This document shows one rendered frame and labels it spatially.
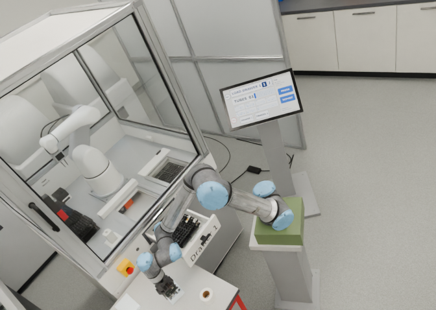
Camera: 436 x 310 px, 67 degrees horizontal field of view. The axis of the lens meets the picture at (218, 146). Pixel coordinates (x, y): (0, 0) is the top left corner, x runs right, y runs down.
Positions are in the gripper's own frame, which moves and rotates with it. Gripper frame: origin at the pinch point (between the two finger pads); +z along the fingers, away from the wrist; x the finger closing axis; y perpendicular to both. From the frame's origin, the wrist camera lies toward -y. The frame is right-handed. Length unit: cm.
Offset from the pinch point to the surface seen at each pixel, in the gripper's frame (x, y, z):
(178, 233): 23.0, -18.7, -8.5
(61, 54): 27, -39, -115
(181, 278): 8.8, -6.0, 5.4
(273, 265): 53, 15, 32
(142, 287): -9.1, -20.5, 5.5
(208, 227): 36.1, -6.0, -9.0
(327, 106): 254, -85, 81
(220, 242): 51, -43, 58
